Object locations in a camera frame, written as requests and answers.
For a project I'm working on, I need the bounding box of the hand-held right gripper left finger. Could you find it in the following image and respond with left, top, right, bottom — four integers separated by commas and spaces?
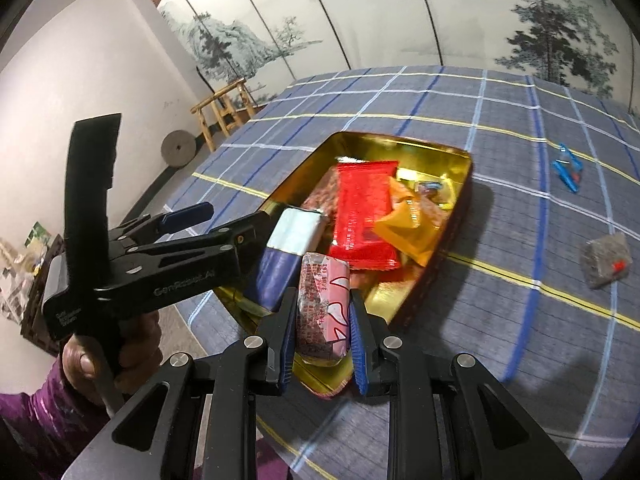
62, 285, 301, 480

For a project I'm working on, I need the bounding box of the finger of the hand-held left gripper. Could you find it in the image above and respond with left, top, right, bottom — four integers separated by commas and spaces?
107, 201, 214, 243
125, 209, 276, 273

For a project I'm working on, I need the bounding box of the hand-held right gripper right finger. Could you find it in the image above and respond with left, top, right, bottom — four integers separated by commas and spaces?
349, 290, 583, 480

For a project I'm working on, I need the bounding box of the blue and white snack packet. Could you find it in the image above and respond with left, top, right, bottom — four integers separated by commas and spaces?
243, 207, 328, 317

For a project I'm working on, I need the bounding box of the pink snack packet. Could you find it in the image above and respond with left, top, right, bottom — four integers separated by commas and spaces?
295, 251, 353, 400

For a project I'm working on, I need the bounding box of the brown peanut snack packet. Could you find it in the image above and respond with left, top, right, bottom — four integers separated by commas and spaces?
300, 167, 342, 211

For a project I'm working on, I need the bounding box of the red snack packet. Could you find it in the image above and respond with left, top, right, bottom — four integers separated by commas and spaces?
327, 159, 403, 271

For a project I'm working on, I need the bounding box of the gold metal tin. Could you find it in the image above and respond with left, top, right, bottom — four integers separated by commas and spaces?
215, 131, 473, 398

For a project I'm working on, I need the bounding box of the small orange snack packet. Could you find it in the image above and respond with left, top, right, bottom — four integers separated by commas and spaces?
389, 170, 426, 211

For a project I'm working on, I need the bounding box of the person's left forearm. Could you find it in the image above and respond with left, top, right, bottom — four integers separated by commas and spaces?
0, 360, 118, 480

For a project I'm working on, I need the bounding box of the person's left hand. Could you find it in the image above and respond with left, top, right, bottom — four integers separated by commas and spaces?
60, 309, 163, 407

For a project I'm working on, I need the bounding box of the round millstone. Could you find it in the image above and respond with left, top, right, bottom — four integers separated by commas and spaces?
161, 130, 197, 166

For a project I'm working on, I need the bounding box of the cluttered dark shelf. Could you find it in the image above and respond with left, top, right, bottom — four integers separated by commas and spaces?
0, 220, 67, 357

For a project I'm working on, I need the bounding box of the blue plaid tablecloth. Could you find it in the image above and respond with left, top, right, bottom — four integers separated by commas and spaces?
165, 65, 640, 480

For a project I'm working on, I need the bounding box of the painted folding screen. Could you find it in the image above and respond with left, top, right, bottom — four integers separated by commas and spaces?
157, 0, 640, 111

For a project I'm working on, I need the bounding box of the grey snack packet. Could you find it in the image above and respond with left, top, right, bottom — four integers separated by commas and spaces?
580, 232, 632, 290

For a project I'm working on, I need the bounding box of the blue plastic clip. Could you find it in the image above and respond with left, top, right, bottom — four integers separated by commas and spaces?
551, 143, 585, 192

